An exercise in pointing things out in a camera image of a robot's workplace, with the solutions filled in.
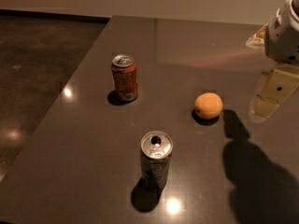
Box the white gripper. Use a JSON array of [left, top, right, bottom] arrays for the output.
[[246, 0, 299, 123]]

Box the red coke can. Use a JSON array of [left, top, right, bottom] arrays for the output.
[[111, 54, 138, 102]]

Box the orange fruit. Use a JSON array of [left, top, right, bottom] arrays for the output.
[[194, 92, 223, 119]]

